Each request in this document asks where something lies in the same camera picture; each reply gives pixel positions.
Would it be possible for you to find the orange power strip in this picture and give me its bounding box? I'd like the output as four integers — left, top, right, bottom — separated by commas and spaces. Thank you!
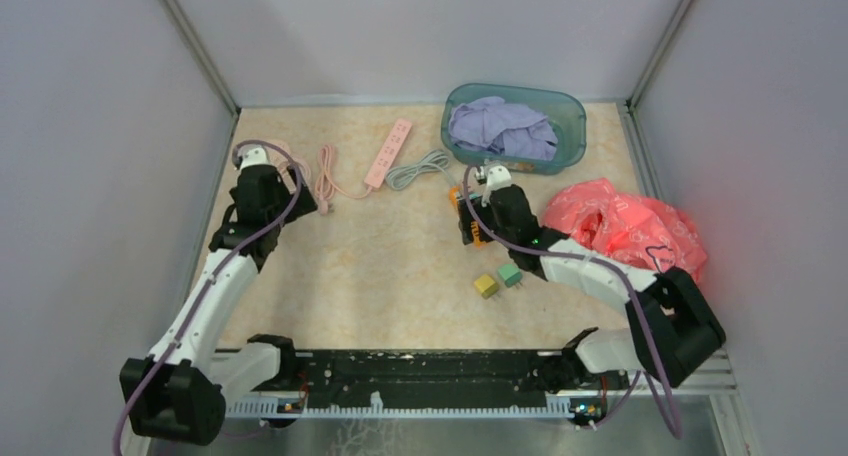
385, 149, 490, 248

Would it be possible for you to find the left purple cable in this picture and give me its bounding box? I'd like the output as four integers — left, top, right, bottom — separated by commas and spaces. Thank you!
112, 139, 305, 456

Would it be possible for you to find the teal plastic basin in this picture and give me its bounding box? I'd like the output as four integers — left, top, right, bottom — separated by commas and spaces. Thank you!
441, 83, 587, 175

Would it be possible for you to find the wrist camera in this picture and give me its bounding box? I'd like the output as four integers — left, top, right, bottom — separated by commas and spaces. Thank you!
474, 163, 513, 207
232, 144, 272, 171

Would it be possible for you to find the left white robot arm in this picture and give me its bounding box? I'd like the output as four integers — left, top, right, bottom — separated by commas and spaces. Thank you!
112, 161, 317, 455

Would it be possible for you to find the pink long power strip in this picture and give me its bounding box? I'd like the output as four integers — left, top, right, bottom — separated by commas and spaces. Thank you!
314, 118, 413, 215

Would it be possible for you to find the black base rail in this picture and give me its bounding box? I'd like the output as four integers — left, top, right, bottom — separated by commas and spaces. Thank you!
227, 350, 609, 427

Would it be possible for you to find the purple cloth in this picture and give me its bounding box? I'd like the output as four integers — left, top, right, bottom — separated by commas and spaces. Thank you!
448, 96, 559, 161

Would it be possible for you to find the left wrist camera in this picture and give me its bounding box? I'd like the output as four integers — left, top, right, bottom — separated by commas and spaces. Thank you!
232, 144, 272, 171

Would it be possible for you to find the green charger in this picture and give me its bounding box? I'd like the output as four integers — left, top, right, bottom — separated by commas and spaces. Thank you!
497, 263, 523, 288

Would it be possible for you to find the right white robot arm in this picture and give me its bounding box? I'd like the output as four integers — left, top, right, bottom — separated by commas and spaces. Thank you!
449, 185, 727, 388

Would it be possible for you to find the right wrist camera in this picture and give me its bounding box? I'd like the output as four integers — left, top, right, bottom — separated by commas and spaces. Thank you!
474, 163, 513, 207

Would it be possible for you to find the yellow charger front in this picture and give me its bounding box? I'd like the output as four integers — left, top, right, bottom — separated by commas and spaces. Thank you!
473, 274, 500, 300

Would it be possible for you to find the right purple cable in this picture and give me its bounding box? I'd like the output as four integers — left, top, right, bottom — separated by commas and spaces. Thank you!
461, 165, 684, 440

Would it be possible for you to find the pink plastic bag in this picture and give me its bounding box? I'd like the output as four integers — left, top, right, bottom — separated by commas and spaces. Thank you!
541, 178, 708, 282

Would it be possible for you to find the purple cable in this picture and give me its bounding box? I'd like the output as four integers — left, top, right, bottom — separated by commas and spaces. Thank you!
461, 165, 684, 440
112, 139, 305, 456

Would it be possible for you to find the pink round power strip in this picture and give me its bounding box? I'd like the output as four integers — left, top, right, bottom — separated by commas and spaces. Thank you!
264, 139, 313, 189

